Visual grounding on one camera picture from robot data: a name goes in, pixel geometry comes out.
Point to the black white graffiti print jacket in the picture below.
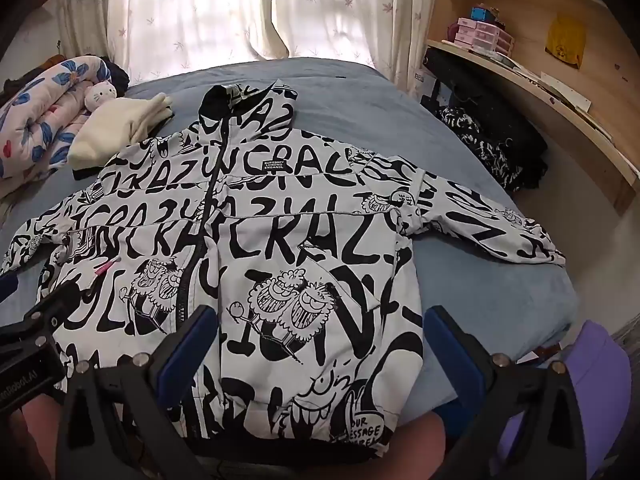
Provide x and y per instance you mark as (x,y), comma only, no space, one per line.
(300,240)

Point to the white paper strip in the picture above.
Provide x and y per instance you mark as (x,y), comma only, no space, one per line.
(565,92)

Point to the yellow cloth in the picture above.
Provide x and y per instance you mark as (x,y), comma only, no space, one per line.
(565,40)

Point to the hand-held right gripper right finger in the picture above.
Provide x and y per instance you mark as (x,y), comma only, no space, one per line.
(452,355)

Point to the black white patterned cloth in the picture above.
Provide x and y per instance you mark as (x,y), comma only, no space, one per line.
(475,135)

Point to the wooden shelf desk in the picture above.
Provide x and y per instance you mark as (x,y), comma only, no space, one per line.
(525,15)

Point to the pink blue floral quilt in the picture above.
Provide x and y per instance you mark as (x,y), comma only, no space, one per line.
(35,125)

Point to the light blue bed blanket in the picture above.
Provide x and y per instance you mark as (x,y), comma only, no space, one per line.
(475,300)

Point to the white cat plush toy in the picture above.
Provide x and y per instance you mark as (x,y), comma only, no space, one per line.
(100,96)

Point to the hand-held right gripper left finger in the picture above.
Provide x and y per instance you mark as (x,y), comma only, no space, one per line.
(187,345)

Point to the purple cloth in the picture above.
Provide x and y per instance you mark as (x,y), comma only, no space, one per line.
(590,385)

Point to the cream folded garment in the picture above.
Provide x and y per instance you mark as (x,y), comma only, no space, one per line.
(115,125)

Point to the white sheer leaf-print curtain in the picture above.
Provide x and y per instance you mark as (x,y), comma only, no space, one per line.
(350,10)
(175,10)

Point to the small blue toy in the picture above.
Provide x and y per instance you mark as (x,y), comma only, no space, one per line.
(482,14)

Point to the dark cloth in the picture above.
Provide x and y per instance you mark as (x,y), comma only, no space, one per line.
(117,75)

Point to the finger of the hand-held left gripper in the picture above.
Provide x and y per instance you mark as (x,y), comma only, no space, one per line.
(50,310)

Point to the pink drawer organizer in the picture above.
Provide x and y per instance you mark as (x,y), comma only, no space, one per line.
(482,35)

